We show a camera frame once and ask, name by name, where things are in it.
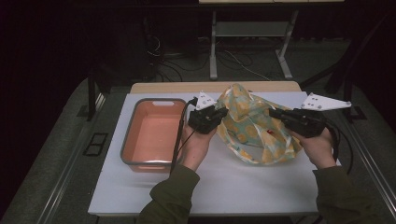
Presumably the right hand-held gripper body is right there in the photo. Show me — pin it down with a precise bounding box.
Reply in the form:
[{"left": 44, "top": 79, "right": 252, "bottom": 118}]
[{"left": 281, "top": 92, "right": 353, "bottom": 139}]

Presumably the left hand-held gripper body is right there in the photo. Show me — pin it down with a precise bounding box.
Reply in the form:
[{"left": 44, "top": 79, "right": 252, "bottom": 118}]
[{"left": 187, "top": 91, "right": 226, "bottom": 135}]

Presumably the citrus print cloth bag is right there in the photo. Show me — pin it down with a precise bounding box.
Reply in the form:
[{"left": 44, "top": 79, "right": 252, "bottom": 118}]
[{"left": 215, "top": 82, "right": 304, "bottom": 166}]

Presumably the person's left hand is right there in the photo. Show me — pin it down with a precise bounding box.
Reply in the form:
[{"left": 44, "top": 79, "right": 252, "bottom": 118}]
[{"left": 179, "top": 123, "right": 219, "bottom": 173}]

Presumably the person's right hand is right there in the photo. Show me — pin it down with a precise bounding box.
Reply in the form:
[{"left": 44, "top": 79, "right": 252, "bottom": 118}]
[{"left": 288, "top": 126, "right": 338, "bottom": 171}]

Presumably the pink plastic basin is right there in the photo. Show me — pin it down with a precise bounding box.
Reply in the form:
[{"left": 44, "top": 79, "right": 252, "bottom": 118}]
[{"left": 120, "top": 97, "right": 188, "bottom": 174}]

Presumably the black metal stand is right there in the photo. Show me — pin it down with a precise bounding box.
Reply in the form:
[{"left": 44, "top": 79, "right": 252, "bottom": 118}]
[
  {"left": 298, "top": 12, "right": 396, "bottom": 123},
  {"left": 86, "top": 64, "right": 112, "bottom": 122}
]

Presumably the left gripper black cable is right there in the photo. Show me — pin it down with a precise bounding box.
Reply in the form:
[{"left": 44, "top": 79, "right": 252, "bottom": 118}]
[{"left": 169, "top": 96, "right": 199, "bottom": 175}]

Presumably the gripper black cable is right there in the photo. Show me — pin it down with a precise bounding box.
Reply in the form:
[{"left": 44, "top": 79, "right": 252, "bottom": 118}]
[
  {"left": 322, "top": 119, "right": 355, "bottom": 175},
  {"left": 169, "top": 96, "right": 199, "bottom": 175}
]

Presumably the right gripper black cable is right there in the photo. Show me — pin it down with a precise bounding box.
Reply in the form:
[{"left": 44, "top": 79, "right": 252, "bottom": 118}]
[{"left": 322, "top": 119, "right": 355, "bottom": 175}]

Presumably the tangle of floor cables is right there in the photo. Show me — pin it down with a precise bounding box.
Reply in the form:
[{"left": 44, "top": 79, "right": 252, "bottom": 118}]
[{"left": 145, "top": 33, "right": 273, "bottom": 82}]

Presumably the aluminium floor rail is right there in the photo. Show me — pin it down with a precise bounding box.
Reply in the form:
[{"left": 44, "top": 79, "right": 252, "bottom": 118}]
[
  {"left": 341, "top": 115, "right": 396, "bottom": 213},
  {"left": 36, "top": 92, "right": 107, "bottom": 224}
]

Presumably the grey metal table frame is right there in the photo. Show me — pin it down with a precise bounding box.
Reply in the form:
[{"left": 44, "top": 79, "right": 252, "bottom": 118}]
[{"left": 208, "top": 9, "right": 301, "bottom": 81}]

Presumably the black rectangular floor frame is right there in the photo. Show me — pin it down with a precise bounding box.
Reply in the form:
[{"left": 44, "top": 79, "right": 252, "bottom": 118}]
[{"left": 81, "top": 132, "right": 109, "bottom": 158}]

